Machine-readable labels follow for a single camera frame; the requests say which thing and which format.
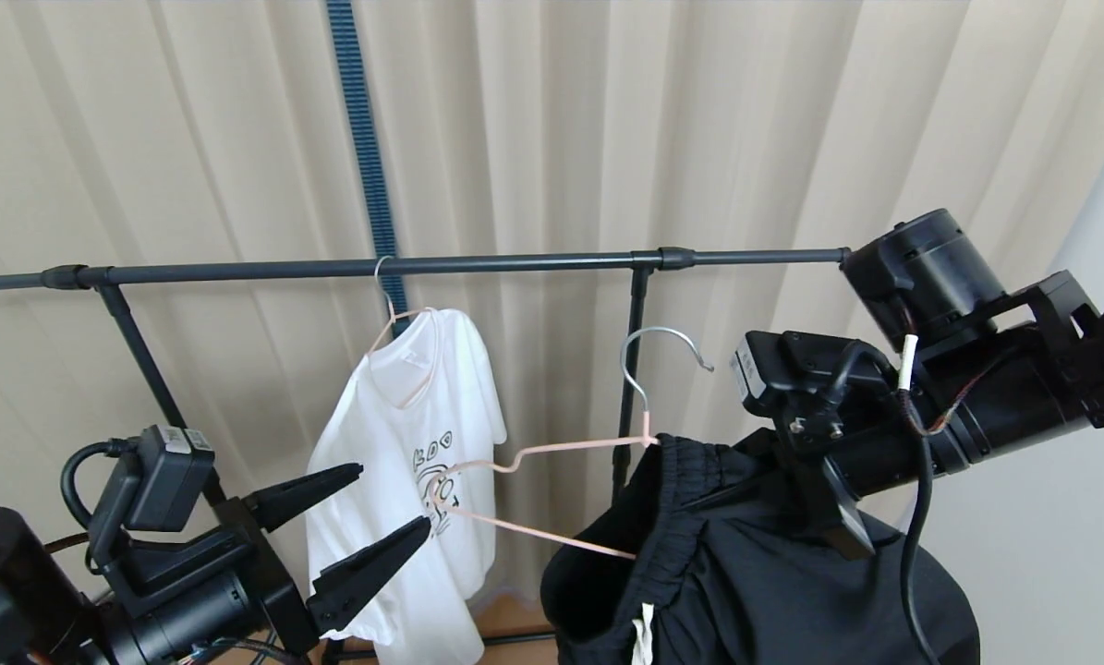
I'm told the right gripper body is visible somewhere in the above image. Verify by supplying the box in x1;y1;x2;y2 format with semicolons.
771;411;966;562

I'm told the white garment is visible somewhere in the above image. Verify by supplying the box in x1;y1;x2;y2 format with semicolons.
307;308;508;665

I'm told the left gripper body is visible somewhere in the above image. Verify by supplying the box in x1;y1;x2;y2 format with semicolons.
103;497;320;665

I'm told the black garment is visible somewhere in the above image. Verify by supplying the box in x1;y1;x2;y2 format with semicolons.
540;429;982;665

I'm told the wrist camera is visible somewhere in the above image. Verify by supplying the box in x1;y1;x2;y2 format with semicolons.
732;330;896;455
88;423;217;578

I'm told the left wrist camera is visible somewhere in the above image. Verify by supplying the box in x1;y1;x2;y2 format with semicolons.
88;423;217;578

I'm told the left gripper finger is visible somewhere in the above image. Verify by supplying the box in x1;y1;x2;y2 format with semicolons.
306;514;433;635
242;462;366;535

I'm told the window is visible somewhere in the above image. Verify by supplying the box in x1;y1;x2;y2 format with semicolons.
325;0;411;320

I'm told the black clothes rack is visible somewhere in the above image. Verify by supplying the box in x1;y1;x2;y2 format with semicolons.
0;247;853;665

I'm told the beige curtain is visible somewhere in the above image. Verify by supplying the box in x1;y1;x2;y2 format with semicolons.
353;0;1104;592
0;0;395;638

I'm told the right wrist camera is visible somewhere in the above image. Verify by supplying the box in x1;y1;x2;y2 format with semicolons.
732;330;896;455

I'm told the pink clothes hanger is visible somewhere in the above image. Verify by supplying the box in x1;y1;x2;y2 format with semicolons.
427;326;714;562
367;256;443;409

